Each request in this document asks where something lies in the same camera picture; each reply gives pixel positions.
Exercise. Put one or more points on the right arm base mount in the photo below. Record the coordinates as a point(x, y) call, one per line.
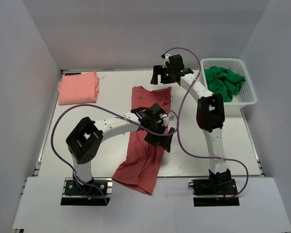
point(218, 190)

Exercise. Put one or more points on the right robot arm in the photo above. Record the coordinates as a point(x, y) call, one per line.
point(210, 114)

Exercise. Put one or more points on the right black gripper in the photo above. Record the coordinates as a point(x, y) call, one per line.
point(158, 69)

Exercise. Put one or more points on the red t-shirt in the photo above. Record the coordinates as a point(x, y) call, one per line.
point(143, 161)

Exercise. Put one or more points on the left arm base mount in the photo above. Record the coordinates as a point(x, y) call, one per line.
point(75, 194)

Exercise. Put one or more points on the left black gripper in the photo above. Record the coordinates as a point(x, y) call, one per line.
point(165, 141)

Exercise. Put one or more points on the folded pink t-shirt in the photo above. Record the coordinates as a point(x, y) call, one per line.
point(78, 89)

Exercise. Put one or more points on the white plastic basket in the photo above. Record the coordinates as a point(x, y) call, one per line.
point(246, 95)

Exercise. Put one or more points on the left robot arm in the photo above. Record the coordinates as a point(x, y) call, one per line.
point(85, 139)

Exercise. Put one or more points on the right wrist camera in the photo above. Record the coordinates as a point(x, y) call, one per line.
point(166, 62)

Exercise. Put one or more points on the green t-shirt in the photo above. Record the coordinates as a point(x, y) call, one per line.
point(223, 81)

